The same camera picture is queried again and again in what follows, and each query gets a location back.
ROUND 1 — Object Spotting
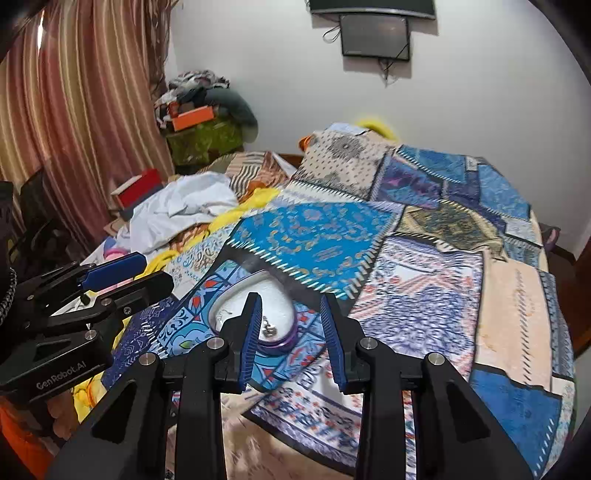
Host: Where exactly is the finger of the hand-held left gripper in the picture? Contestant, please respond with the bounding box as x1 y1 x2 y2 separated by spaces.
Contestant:
28 271 174 352
21 251 147 308

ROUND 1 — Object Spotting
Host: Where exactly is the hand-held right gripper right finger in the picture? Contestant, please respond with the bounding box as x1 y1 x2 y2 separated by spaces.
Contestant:
320 292 546 480

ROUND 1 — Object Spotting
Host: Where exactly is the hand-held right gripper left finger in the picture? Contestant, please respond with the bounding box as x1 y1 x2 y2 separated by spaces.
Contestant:
46 292 264 480

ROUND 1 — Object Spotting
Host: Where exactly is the purple heart-shaped box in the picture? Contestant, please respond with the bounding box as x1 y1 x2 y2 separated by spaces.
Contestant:
208 269 301 356

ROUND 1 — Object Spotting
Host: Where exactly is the orange garment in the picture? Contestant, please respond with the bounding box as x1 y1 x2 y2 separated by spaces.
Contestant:
0 394 54 480

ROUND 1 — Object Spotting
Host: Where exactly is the white cloth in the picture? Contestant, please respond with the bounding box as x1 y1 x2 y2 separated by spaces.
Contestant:
115 172 241 254

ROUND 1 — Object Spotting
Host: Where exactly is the red and white box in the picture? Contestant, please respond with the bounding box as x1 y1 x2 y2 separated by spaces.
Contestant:
111 168 163 210

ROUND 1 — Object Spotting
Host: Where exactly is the dark chair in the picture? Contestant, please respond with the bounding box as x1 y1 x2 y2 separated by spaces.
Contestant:
16 168 63 261

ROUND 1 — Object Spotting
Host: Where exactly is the patchwork printed blanket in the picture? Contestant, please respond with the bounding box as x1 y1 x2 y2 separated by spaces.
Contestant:
102 122 578 480

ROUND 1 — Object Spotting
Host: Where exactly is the brown striped cloth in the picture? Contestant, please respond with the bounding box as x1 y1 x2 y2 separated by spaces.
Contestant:
198 150 305 204

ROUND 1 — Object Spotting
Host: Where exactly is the green patterned cloth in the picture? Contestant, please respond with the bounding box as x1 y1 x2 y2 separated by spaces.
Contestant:
165 117 245 167

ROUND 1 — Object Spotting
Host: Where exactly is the striped curtain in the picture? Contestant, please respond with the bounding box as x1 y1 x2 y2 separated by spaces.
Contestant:
0 0 176 259

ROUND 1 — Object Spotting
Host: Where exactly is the orange box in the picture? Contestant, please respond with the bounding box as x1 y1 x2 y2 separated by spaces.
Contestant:
172 105 217 132

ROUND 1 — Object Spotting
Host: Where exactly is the pile of clothes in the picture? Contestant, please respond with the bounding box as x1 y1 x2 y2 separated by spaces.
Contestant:
154 70 258 139

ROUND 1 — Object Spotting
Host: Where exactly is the yellow plush item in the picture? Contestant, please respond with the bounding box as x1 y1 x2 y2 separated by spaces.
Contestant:
353 115 398 141

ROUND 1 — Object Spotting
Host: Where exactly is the wooden bed frame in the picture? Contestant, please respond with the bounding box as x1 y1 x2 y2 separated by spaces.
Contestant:
270 151 308 178

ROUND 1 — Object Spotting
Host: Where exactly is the small black wall monitor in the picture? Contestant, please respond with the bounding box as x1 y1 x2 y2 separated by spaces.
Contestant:
339 13 411 62

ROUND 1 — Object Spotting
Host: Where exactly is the black wall television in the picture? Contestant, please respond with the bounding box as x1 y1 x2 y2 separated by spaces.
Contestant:
308 0 437 20

